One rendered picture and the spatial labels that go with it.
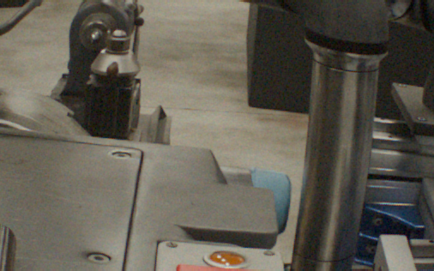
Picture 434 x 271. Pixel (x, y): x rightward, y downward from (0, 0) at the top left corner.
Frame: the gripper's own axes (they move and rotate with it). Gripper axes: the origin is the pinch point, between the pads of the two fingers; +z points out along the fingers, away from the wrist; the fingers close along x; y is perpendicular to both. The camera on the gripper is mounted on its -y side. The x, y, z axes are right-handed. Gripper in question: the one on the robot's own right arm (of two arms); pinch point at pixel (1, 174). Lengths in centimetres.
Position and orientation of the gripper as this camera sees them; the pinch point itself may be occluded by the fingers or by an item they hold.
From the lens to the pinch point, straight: 128.0
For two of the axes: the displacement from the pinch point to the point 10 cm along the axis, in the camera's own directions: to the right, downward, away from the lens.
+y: 0.2, -2.8, 9.6
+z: -9.9, -1.0, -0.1
